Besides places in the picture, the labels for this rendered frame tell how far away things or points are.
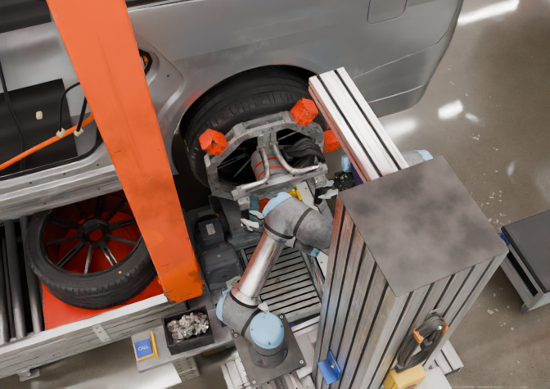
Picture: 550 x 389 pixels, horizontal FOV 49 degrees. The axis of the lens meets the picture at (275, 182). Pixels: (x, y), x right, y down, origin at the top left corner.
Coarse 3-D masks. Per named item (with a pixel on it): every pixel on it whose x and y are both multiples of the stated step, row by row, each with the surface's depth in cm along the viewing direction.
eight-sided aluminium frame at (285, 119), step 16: (288, 112) 253; (240, 128) 248; (256, 128) 248; (272, 128) 249; (288, 128) 252; (304, 128) 257; (320, 128) 267; (320, 144) 271; (208, 160) 257; (304, 160) 287; (208, 176) 269; (224, 192) 277
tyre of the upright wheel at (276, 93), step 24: (240, 72) 258; (264, 72) 258; (288, 72) 265; (216, 96) 256; (240, 96) 250; (264, 96) 250; (288, 96) 253; (192, 120) 261; (216, 120) 250; (240, 120) 252; (312, 120) 268; (192, 144) 260; (192, 168) 269
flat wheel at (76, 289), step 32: (32, 224) 294; (64, 224) 296; (96, 224) 301; (128, 224) 297; (32, 256) 285; (64, 256) 287; (128, 256) 284; (64, 288) 276; (96, 288) 276; (128, 288) 287
